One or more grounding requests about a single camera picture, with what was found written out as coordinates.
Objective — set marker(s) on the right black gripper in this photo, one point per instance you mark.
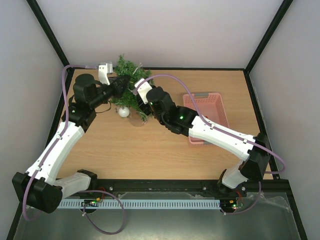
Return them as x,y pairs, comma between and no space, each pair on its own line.
141,104

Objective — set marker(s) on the light blue cable duct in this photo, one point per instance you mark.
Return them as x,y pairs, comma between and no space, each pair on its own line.
142,204

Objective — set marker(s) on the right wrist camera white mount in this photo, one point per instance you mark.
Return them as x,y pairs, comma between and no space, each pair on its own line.
141,88

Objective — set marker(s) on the white ball ornament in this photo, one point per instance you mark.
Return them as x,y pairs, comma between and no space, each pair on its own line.
124,111

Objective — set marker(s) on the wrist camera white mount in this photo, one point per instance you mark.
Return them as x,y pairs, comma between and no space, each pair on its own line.
104,69
141,88

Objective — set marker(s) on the small green christmas tree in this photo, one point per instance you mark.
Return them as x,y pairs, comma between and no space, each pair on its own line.
129,99

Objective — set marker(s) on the clear string lights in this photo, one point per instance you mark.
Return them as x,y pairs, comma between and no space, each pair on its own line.
135,71

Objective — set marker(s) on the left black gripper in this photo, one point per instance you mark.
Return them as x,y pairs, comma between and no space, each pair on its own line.
119,89

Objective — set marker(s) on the pink plastic basket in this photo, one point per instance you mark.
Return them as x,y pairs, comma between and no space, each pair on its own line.
211,106

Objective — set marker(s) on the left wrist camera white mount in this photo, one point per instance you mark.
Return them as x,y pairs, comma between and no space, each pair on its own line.
104,69

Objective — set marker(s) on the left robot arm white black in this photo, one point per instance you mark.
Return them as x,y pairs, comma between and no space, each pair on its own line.
39,187

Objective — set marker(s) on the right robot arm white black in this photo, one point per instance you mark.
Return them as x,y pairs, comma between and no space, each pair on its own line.
185,121

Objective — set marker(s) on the black aluminium rail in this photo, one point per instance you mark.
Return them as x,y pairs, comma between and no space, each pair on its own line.
203,187

